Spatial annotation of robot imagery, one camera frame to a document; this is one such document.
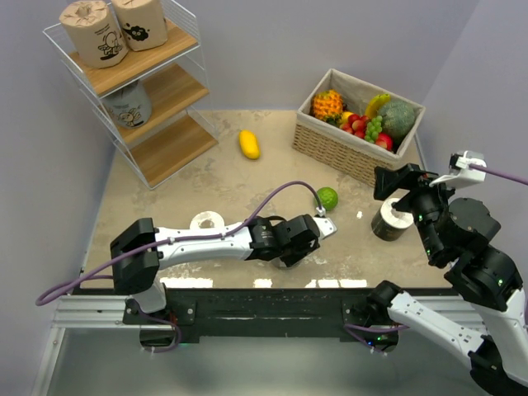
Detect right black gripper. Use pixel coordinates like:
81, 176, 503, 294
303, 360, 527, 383
372, 160, 466, 258

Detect green bumpy citrus fruit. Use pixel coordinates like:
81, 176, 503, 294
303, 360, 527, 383
317, 186, 338, 211

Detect white and grey towel roll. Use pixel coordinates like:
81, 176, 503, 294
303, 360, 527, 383
189, 210, 225, 229

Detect grey paper towel roll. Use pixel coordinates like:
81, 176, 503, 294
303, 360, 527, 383
102, 81, 152, 129

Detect brown roll with black print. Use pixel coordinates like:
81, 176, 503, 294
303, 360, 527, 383
111, 0, 168, 52

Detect brown paper towel roll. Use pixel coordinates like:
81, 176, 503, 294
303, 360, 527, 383
59, 1, 128, 68

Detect dark grey towel roll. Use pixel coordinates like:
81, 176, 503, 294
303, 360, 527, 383
274, 258, 303, 271

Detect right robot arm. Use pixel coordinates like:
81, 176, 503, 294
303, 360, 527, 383
366, 163, 527, 395

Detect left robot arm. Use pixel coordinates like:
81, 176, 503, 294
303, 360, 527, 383
111, 214, 337, 323

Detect white paper towel roll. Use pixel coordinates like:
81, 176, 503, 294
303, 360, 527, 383
370, 198, 413, 242

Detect woven fruit basket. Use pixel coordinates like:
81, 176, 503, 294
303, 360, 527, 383
292, 68, 426, 186

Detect green grapes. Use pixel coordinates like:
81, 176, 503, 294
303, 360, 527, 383
365, 115, 383, 144

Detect green melon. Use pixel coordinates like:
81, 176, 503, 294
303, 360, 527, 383
377, 101, 415, 141

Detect red apples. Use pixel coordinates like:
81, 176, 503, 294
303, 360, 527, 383
339, 113, 394, 151

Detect yellow banana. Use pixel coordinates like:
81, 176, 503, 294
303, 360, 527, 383
364, 93, 391, 120

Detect pineapple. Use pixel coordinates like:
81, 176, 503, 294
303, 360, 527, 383
310, 89, 343, 122

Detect yellow mango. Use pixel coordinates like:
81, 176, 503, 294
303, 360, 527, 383
238, 130, 261, 160

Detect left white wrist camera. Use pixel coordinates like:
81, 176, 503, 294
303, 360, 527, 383
313, 207, 337, 239

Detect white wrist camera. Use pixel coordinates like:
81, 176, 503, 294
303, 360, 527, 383
429, 150, 487, 189
313, 207, 337, 239

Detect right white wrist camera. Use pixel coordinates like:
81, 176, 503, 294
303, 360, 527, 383
429, 150, 487, 189

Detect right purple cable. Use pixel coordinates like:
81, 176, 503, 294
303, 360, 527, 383
469, 163, 528, 186

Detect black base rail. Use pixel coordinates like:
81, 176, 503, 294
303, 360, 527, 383
123, 282, 406, 351

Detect white wire wooden shelf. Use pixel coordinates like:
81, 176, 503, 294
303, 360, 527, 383
43, 0, 217, 190

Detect aluminium frame rail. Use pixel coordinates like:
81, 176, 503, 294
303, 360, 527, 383
51, 280, 126, 329

